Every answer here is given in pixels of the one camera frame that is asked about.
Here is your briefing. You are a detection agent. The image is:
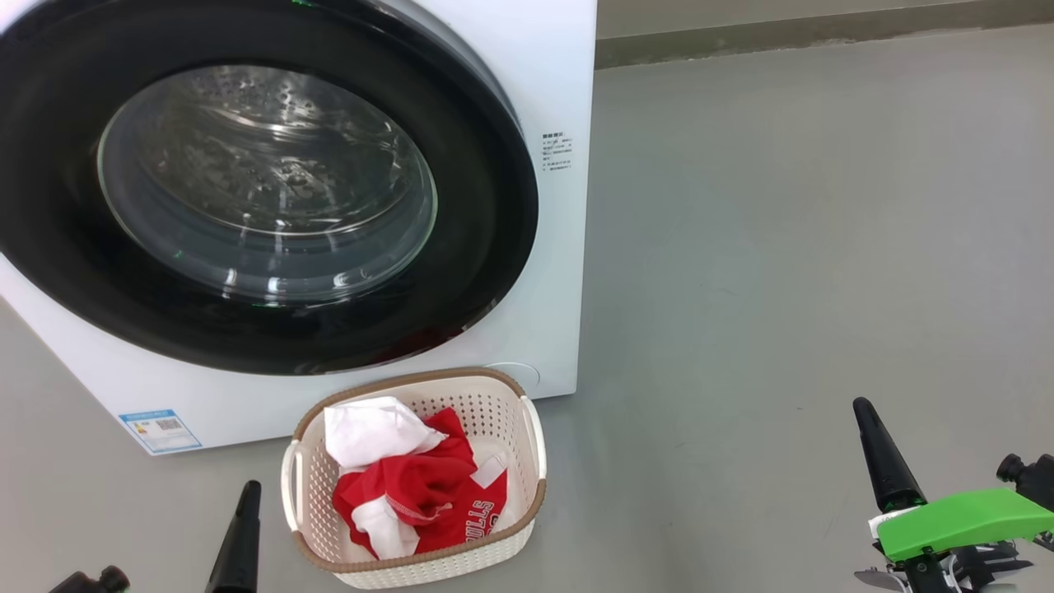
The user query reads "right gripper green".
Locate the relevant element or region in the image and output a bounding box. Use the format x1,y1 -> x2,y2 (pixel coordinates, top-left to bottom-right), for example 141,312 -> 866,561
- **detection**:
852,397 -> 1054,593

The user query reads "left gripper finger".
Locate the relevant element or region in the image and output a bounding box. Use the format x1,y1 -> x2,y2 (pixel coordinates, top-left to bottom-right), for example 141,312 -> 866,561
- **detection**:
204,480 -> 263,593

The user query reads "red and white jersey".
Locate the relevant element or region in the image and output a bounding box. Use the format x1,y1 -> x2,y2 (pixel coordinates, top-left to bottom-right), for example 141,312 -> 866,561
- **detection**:
324,397 -> 509,561

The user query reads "round glass washing machine door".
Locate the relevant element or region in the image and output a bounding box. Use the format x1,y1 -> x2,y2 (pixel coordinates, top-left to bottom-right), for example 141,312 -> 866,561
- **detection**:
0,0 -> 540,376

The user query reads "cream perforated laundry basket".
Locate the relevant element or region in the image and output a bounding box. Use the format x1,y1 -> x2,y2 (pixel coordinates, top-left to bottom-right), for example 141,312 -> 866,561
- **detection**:
280,368 -> 548,590

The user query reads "white front-load washing machine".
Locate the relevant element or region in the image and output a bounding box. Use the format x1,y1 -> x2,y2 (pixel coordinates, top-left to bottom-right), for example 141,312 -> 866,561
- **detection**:
0,0 -> 599,455

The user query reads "blue energy label sticker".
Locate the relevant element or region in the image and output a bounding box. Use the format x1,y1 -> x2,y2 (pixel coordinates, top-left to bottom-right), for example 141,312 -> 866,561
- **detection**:
118,409 -> 203,455

